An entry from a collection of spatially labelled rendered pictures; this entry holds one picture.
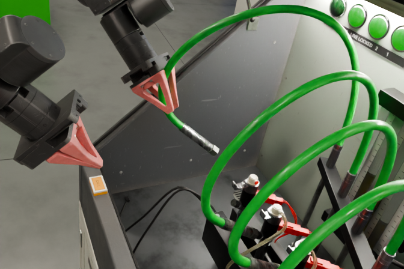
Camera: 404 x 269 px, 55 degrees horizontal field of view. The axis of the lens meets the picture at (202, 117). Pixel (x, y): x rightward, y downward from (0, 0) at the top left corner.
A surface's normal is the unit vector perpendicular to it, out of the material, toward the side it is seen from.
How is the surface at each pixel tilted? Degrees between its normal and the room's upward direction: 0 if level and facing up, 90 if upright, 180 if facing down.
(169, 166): 90
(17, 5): 90
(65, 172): 0
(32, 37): 45
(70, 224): 0
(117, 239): 0
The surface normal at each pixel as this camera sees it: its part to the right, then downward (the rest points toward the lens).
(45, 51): 0.81, -0.47
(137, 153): 0.43, 0.54
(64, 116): -0.59, -0.60
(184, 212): 0.16, -0.83
